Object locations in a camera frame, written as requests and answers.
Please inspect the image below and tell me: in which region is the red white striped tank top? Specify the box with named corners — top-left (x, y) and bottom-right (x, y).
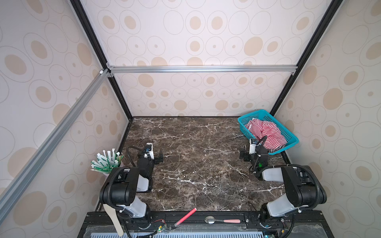
top-left (245, 118), bottom-right (287, 152)

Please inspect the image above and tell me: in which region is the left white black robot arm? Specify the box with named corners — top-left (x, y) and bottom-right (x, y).
top-left (91, 143), bottom-right (163, 221)

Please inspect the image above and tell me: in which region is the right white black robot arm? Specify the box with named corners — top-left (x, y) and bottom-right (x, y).
top-left (239, 136), bottom-right (327, 223)

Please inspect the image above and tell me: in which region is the pink cup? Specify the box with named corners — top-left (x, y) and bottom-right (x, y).
top-left (104, 168), bottom-right (123, 183)

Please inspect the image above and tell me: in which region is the teal plastic basket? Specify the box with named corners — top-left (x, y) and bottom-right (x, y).
top-left (238, 110), bottom-right (299, 155)

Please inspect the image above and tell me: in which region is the green white straws bundle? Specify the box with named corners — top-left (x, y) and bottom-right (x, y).
top-left (91, 148), bottom-right (124, 175)

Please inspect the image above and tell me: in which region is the wooden spatula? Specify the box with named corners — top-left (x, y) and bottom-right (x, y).
top-left (103, 204), bottom-right (124, 238)

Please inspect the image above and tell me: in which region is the pink marker pen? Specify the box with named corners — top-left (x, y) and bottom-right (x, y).
top-left (174, 208), bottom-right (197, 228)

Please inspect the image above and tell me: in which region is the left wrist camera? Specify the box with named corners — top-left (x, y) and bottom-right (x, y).
top-left (144, 143), bottom-right (154, 160)

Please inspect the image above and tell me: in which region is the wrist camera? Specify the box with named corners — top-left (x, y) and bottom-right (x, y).
top-left (144, 143), bottom-right (154, 160)
top-left (249, 138), bottom-right (258, 155)

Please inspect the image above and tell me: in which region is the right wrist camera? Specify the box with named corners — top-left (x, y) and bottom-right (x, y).
top-left (249, 138), bottom-right (258, 155)

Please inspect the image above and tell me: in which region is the pink handled metal spoon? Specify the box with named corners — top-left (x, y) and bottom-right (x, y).
top-left (204, 216), bottom-right (241, 225)

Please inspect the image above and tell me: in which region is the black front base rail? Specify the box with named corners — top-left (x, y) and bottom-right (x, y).
top-left (78, 210), bottom-right (334, 238)

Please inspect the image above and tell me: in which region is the horizontal aluminium back rail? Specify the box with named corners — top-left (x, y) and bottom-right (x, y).
top-left (109, 65), bottom-right (298, 74)

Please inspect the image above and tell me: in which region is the diagonal aluminium left rail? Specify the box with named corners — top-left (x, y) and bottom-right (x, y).
top-left (1, 68), bottom-right (110, 223)

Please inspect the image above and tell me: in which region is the right black corner post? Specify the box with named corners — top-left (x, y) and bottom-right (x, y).
top-left (270, 0), bottom-right (343, 116)

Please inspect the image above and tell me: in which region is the black corner post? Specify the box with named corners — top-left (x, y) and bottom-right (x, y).
top-left (69, 0), bottom-right (134, 121)
top-left (270, 0), bottom-right (343, 116)

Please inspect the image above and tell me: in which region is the left black corner post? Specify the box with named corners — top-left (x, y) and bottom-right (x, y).
top-left (69, 0), bottom-right (134, 121)

